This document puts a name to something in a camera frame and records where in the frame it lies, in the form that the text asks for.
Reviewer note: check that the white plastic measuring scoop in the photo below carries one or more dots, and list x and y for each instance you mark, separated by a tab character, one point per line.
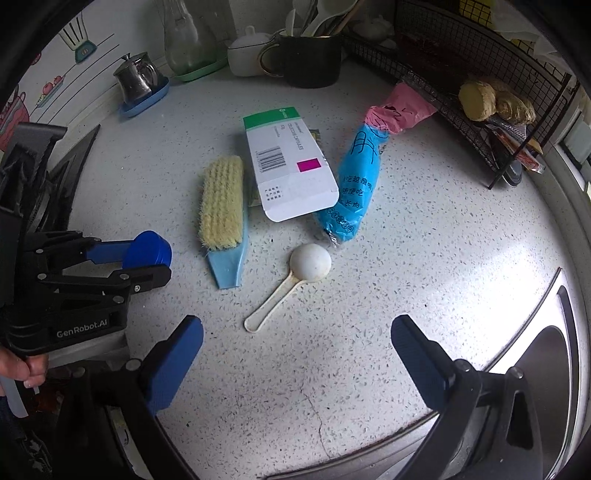
311	261

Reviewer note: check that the stainless steel sink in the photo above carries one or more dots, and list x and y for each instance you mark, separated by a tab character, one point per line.
549	369

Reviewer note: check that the black mug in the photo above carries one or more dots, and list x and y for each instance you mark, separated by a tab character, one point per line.
314	60

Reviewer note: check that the white spoon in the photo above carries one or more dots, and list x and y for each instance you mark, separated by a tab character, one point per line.
291	23

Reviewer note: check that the blue plastic tray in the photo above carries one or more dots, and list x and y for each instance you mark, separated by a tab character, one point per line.
154	99

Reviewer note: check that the blue bottle cap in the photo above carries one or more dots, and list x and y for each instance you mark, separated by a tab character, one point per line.
150	249

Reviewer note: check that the white plastic bag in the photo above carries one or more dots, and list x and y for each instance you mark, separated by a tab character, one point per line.
545	46

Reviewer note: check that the blue scrubbing brush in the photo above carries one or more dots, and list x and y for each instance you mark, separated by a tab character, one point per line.
224	203

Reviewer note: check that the blue pink plastic packet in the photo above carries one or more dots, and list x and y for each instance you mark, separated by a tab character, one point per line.
358	184

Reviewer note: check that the white lidded ceramic bowl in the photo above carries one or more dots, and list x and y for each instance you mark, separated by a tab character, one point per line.
244	55

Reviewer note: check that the person's left hand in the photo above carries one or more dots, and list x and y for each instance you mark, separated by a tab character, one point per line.
18	369

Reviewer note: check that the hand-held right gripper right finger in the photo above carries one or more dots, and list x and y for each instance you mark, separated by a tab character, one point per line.
418	364

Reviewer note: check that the green plastic tray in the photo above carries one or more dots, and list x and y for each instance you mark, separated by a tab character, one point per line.
207	72

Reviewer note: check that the orange printed packet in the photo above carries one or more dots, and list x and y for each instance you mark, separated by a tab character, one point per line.
526	157

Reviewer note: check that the white medicine carton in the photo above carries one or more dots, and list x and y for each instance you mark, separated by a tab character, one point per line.
291	184

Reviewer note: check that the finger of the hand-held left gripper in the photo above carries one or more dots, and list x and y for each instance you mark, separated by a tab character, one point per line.
106	253
138	278

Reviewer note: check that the white plastic spatula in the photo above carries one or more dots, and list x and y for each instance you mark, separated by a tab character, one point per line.
323	18

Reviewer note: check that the clear glass bottle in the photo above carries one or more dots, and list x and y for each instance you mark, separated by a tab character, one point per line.
189	41

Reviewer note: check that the steel teapot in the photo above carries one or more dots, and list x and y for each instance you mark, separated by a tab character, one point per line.
134	83

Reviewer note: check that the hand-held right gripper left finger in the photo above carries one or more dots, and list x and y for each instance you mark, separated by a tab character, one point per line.
178	364

